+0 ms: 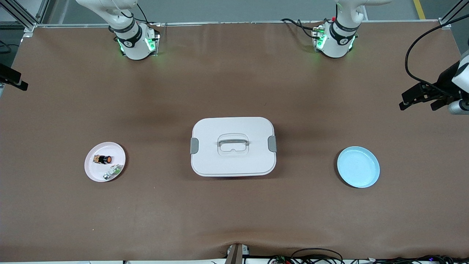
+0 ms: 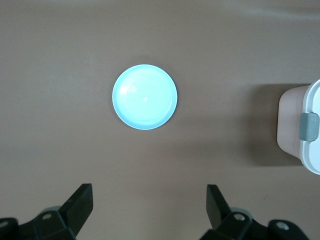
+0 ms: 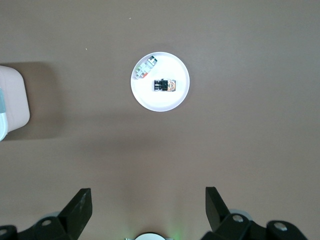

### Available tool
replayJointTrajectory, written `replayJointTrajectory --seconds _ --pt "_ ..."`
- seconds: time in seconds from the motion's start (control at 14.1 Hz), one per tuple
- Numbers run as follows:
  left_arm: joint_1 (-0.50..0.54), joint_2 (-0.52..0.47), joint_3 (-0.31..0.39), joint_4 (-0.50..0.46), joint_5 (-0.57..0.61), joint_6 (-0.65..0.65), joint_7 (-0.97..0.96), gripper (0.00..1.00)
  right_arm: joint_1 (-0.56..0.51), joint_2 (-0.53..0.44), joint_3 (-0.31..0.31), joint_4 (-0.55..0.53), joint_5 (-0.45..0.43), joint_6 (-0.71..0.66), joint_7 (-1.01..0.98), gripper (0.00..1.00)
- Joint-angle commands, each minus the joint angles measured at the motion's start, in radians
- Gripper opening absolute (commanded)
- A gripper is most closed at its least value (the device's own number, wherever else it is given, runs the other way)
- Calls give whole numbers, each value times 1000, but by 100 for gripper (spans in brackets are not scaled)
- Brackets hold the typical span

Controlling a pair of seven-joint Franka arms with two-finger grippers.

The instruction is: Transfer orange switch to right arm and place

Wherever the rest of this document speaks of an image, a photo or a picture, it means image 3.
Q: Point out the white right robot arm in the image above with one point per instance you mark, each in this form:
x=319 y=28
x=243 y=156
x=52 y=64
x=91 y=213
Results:
x=150 y=237

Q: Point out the green and white switch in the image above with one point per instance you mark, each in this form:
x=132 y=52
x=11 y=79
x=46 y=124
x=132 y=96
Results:
x=145 y=68

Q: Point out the black switch orange button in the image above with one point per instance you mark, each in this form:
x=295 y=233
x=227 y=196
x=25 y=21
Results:
x=163 y=85

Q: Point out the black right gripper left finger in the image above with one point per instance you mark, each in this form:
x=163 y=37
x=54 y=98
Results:
x=75 y=215

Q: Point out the pink round plate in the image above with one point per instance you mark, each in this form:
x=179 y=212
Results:
x=162 y=101

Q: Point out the pink storage box white lid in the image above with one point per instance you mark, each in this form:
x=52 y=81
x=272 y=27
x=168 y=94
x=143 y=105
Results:
x=13 y=100

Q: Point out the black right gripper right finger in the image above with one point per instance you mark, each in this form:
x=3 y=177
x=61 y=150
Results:
x=217 y=215

